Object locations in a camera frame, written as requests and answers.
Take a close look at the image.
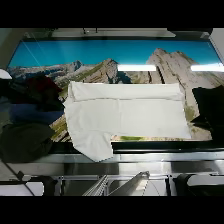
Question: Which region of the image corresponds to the white shirt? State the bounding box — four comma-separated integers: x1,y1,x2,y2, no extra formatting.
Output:
62,80,193,163

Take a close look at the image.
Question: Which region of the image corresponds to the dark red garment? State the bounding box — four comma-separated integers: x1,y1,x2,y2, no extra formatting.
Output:
25,75,64,111

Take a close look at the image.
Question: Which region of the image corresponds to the blue garment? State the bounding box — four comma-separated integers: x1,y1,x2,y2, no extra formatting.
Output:
8,102,65,126

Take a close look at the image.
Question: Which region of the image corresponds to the black garment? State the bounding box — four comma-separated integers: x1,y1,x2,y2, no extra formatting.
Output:
190,85,224,148

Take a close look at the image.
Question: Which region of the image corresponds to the silver frame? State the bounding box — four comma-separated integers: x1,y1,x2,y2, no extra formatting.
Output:
0,151,224,197

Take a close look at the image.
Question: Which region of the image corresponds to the black cable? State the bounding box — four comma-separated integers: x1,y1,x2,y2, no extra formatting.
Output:
0,158,36,197

